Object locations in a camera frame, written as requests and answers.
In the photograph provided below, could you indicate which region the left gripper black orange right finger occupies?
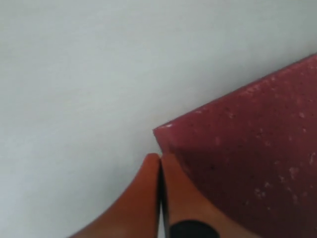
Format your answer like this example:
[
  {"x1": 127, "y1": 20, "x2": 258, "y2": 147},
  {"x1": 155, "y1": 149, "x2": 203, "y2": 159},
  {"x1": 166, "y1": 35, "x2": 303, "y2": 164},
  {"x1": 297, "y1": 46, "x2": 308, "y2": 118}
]
[{"x1": 161, "y1": 154, "x2": 250, "y2": 238}]

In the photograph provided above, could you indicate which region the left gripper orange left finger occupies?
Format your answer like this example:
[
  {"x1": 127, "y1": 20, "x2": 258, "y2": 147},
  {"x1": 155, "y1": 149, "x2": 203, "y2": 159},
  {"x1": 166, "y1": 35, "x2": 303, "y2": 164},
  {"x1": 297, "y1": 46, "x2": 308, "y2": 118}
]
[{"x1": 72, "y1": 153, "x2": 160, "y2": 238}]

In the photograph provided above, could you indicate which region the red brick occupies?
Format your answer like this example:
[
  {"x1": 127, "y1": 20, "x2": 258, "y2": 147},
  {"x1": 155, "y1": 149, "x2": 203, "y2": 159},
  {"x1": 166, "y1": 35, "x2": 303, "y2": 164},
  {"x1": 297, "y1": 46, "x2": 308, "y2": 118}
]
[{"x1": 154, "y1": 55, "x2": 317, "y2": 238}]

